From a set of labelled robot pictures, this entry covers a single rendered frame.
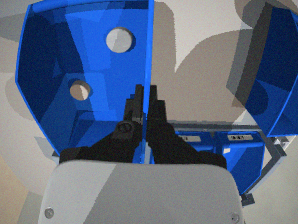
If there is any grey rectangular block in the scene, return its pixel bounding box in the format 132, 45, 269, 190
223, 148, 230, 154

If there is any grey low shelf rack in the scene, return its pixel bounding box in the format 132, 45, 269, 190
144, 123, 290, 208

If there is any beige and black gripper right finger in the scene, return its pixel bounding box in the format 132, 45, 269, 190
146, 85, 227, 169

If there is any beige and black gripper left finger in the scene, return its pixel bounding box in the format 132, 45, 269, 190
59, 84, 144, 163

